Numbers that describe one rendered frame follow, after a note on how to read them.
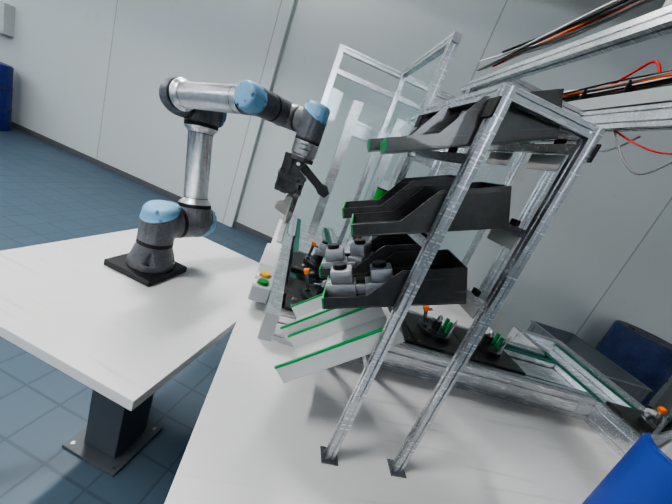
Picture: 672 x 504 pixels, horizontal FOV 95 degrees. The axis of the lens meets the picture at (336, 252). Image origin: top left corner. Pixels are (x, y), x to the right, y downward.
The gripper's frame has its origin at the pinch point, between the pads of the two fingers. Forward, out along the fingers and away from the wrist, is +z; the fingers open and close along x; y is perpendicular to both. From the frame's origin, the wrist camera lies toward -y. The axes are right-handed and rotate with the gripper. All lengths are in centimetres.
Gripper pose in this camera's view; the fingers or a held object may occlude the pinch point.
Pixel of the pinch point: (288, 220)
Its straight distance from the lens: 100.4
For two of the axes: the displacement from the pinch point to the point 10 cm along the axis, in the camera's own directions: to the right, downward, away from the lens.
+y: -9.3, -3.0, -1.9
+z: -3.5, 8.9, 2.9
